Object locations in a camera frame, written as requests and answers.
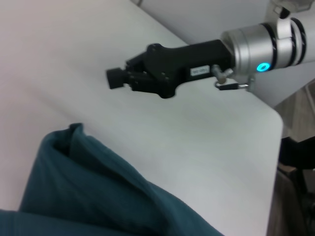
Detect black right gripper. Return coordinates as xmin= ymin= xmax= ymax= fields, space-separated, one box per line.
xmin=106 ymin=39 xmax=236 ymax=99

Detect teal blue shirt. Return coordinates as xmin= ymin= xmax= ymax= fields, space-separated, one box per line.
xmin=0 ymin=122 xmax=225 ymax=236

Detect white number label sticker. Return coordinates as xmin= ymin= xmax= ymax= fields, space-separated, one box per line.
xmin=190 ymin=65 xmax=210 ymax=77

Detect clear cable plug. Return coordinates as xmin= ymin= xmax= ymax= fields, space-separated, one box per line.
xmin=212 ymin=64 xmax=234 ymax=84

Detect black table frame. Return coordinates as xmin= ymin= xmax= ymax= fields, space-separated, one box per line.
xmin=278 ymin=136 xmax=315 ymax=236

